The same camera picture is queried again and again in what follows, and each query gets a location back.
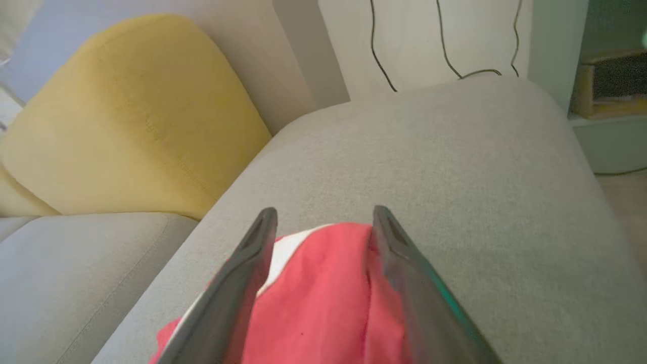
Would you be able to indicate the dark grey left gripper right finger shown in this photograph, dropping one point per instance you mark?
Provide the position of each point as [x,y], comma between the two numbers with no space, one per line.
[419,303]

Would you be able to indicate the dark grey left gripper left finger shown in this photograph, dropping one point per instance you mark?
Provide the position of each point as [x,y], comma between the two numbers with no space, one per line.
[237,293]

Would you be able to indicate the red shorts with white stripe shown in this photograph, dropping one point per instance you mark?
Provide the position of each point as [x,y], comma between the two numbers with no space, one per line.
[323,293]

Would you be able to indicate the grey sofa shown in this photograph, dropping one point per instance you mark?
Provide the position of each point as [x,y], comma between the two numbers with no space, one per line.
[455,177]

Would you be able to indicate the large grey sofa seat cushion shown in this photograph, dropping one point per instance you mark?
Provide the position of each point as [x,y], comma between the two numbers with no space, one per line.
[76,283]

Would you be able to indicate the large yellow sofa back cushion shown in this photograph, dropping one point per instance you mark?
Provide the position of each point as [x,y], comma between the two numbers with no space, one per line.
[126,116]

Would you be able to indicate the pale green tv console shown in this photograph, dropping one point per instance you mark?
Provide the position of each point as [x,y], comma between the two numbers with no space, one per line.
[606,146]

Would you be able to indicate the wooden box in shelf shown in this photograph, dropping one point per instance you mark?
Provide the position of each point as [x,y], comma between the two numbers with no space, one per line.
[586,86]

